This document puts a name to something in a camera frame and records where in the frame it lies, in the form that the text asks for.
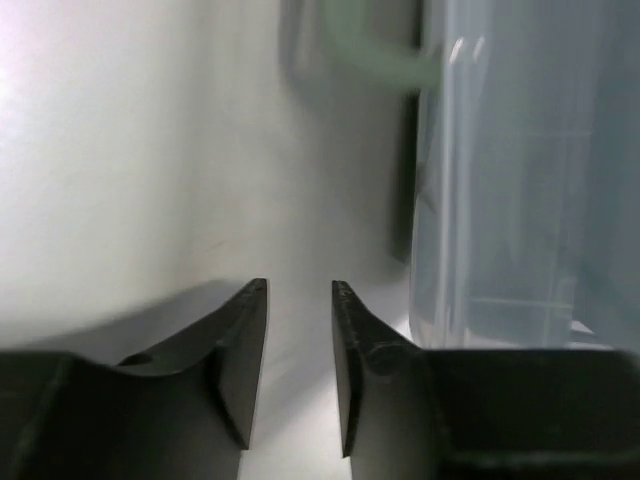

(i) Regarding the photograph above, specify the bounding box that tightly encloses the green cantilever toolbox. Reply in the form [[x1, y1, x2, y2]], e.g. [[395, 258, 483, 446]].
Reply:
[[279, 1, 442, 97]]

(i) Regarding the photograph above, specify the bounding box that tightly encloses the clear plastic toolbox lid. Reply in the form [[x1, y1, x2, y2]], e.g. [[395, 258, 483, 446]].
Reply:
[[409, 1, 639, 352]]

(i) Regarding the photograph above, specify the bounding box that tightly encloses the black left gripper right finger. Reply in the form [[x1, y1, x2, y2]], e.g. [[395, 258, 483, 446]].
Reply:
[[332, 281, 639, 479]]

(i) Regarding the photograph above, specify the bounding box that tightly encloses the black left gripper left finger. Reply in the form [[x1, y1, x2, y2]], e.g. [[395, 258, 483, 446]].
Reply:
[[1, 278, 268, 479]]

